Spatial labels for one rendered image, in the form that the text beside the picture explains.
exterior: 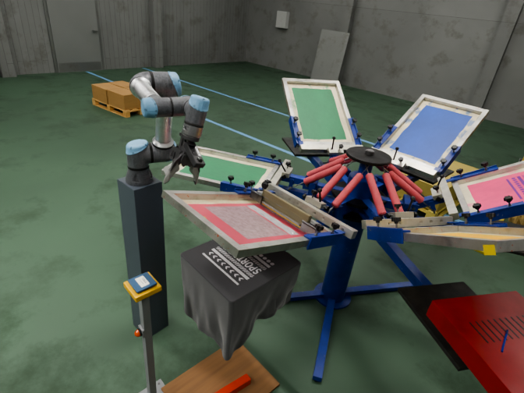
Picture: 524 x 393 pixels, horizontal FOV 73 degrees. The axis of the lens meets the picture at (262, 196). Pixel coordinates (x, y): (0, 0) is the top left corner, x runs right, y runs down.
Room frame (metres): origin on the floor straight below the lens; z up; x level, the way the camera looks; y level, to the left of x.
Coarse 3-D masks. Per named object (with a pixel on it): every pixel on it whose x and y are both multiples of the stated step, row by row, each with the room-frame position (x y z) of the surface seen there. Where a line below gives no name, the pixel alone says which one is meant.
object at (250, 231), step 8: (216, 224) 1.35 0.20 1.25; (224, 224) 1.38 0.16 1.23; (232, 224) 1.41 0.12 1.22; (240, 224) 1.44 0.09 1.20; (248, 224) 1.47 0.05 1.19; (256, 224) 1.50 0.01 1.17; (264, 224) 1.54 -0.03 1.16; (272, 224) 1.57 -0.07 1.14; (288, 224) 1.65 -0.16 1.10; (232, 232) 1.31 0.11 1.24; (240, 232) 1.34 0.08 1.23; (248, 232) 1.36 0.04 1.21; (256, 232) 1.39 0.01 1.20; (264, 232) 1.42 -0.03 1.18; (272, 232) 1.45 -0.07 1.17; (280, 232) 1.49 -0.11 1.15; (304, 232) 1.59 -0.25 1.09; (240, 240) 1.25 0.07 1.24; (248, 240) 1.28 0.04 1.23; (256, 240) 1.30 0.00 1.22; (264, 240) 1.33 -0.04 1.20
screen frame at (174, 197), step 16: (176, 192) 1.52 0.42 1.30; (192, 192) 1.59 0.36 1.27; (208, 192) 1.68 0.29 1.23; (224, 192) 1.76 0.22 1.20; (176, 208) 1.39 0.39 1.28; (192, 208) 1.37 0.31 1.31; (208, 224) 1.25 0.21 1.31; (224, 240) 1.15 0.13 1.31; (272, 240) 1.28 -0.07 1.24; (288, 240) 1.34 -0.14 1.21; (304, 240) 1.40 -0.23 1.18; (240, 256) 1.10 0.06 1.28
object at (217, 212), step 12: (192, 204) 1.50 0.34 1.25; (204, 204) 1.56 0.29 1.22; (216, 204) 1.61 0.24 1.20; (228, 204) 1.67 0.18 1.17; (240, 204) 1.73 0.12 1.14; (252, 204) 1.80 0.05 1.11; (204, 216) 1.40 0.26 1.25; (216, 216) 1.45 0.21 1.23; (228, 216) 1.50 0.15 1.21; (240, 216) 1.55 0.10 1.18; (252, 216) 1.60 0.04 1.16; (276, 216) 1.72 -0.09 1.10
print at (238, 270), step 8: (216, 248) 1.56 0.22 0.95; (208, 256) 1.48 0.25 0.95; (216, 256) 1.49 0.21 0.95; (224, 256) 1.50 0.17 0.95; (232, 256) 1.51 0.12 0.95; (256, 256) 1.53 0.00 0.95; (264, 256) 1.54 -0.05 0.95; (216, 264) 1.42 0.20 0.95; (224, 264) 1.43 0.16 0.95; (232, 264) 1.44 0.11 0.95; (240, 264) 1.44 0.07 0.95; (248, 264) 1.45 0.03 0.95; (256, 264) 1.46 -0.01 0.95; (264, 264) 1.46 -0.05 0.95; (272, 264) 1.47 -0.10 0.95; (224, 272) 1.37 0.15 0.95; (232, 272) 1.38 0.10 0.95; (240, 272) 1.38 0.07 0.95; (248, 272) 1.39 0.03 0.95; (256, 272) 1.39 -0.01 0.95; (232, 280) 1.32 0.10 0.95; (240, 280) 1.33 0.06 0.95
